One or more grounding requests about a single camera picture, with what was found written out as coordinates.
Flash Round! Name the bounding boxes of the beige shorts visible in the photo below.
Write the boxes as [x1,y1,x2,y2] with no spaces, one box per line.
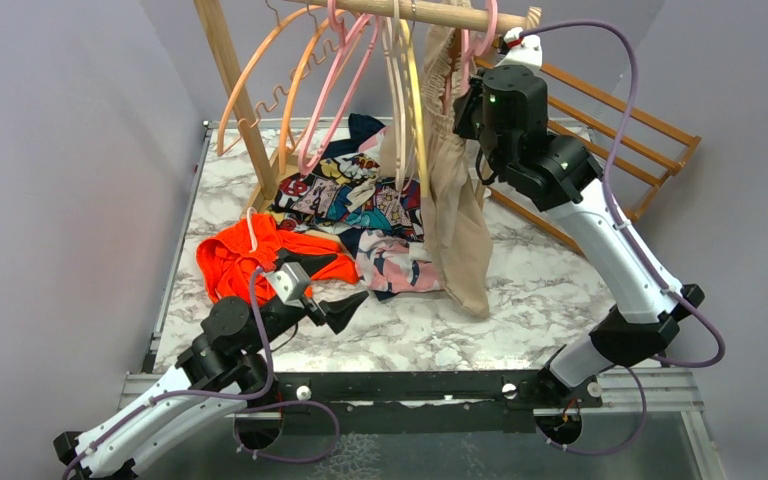
[378,0,495,321]

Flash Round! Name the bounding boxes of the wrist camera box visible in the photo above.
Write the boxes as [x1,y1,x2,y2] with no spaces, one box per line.
[496,27,543,72]
[266,262,311,307]

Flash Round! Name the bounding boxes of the comic print shorts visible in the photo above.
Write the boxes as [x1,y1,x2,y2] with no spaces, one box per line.
[269,153,424,242]

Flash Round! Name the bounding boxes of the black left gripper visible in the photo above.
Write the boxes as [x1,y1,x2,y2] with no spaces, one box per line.
[245,249,369,356]

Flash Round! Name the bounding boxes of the orange mesh shorts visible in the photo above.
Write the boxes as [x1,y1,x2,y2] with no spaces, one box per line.
[196,213,359,303]

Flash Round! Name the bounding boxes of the inner orange hanger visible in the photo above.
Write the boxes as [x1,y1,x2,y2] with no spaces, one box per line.
[276,3,346,175]

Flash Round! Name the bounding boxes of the orange wooden slatted shelf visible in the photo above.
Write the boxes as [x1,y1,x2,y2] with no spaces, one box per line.
[473,56,703,258]

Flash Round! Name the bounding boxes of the orange hanger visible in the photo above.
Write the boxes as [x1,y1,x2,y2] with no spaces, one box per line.
[276,3,346,175]
[215,4,319,157]

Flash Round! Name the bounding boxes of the yellow hanger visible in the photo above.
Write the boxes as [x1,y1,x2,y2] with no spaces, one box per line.
[394,20,430,199]

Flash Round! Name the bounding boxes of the outer orange hanger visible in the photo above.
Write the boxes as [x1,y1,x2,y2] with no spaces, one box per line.
[215,4,319,157]

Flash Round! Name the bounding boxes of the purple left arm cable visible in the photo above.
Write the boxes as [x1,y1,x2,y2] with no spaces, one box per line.
[60,266,276,480]

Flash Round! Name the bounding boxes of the pink hanger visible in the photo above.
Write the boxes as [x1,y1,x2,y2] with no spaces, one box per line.
[298,0,380,175]
[444,0,499,101]

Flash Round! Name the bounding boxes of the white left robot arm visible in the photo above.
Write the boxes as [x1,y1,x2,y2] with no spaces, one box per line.
[53,250,369,479]

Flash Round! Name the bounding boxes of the black mounting rail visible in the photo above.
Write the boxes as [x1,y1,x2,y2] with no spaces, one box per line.
[232,370,603,452]

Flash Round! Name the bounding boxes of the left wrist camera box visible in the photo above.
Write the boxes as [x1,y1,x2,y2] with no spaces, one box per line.
[266,262,311,307]

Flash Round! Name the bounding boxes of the wooden clothes rack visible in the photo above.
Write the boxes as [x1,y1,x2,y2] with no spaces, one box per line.
[194,0,542,211]

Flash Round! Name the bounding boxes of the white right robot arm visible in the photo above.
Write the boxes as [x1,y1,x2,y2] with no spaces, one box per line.
[454,65,704,407]

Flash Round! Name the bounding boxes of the dark navy garment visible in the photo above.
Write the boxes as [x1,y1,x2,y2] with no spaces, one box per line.
[321,113,388,159]

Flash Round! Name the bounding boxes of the beige hanger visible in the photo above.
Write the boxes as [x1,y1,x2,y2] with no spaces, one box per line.
[382,0,406,194]

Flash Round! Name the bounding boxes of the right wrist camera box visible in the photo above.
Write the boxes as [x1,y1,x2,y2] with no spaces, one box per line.
[496,27,543,72]

